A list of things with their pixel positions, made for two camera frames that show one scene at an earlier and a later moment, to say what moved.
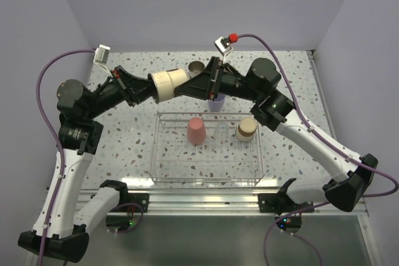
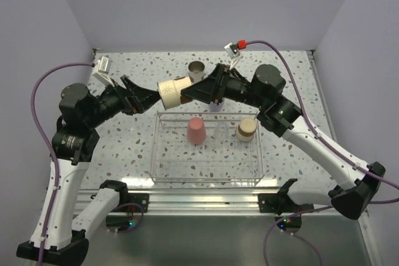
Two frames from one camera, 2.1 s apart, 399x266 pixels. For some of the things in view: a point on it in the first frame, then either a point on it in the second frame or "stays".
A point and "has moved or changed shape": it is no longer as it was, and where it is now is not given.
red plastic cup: [196, 131] stays
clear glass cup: [222, 134] stays
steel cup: [163, 83] has moved or changed shape
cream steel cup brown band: [247, 128] stays
